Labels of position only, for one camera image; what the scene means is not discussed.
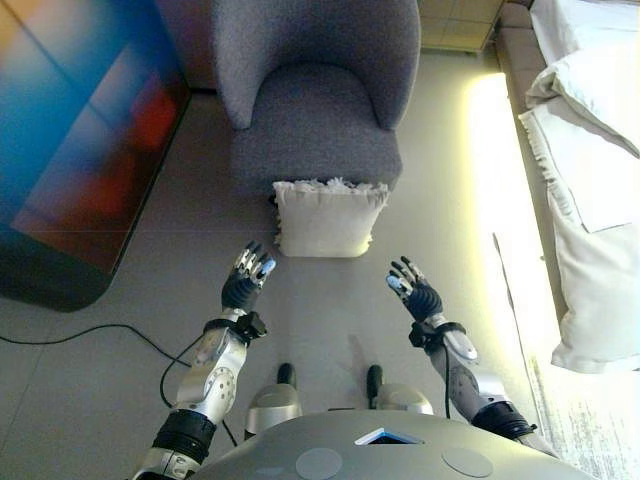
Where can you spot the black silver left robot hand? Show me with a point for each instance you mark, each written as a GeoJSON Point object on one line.
{"type": "Point", "coordinates": [241, 292]}

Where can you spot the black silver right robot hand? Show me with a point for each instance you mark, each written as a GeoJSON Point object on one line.
{"type": "Point", "coordinates": [424, 300]}

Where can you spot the white fringed cushion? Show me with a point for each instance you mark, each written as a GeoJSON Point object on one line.
{"type": "Point", "coordinates": [325, 220]}

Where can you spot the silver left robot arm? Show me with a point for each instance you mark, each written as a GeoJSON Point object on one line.
{"type": "Point", "coordinates": [220, 380]}

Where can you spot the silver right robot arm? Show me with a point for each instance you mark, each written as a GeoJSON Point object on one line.
{"type": "Point", "coordinates": [462, 385]}

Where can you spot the silver right robot leg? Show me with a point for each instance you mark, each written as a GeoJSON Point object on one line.
{"type": "Point", "coordinates": [402, 397]}

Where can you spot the silver robot torso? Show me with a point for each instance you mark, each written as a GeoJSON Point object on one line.
{"type": "Point", "coordinates": [390, 455]}

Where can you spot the grey fabric armchair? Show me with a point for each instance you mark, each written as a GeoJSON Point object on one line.
{"type": "Point", "coordinates": [315, 145]}

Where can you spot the white fringed blanket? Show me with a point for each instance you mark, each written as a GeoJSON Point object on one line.
{"type": "Point", "coordinates": [595, 280]}

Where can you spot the pale rug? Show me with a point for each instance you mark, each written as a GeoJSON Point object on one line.
{"type": "Point", "coordinates": [585, 430]}

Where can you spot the beige bed with white mattress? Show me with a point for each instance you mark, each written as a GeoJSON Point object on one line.
{"type": "Point", "coordinates": [520, 55]}

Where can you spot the white duvet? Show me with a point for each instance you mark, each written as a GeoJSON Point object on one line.
{"type": "Point", "coordinates": [595, 95]}

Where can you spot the light wooden nightstand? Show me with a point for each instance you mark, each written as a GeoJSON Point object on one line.
{"type": "Point", "coordinates": [450, 25]}

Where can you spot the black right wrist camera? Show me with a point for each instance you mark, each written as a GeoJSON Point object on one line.
{"type": "Point", "coordinates": [419, 336]}

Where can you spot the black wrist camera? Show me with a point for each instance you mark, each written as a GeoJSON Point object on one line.
{"type": "Point", "coordinates": [256, 326]}
{"type": "Point", "coordinates": [419, 336]}

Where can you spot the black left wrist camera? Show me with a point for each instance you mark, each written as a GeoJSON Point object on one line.
{"type": "Point", "coordinates": [256, 326]}

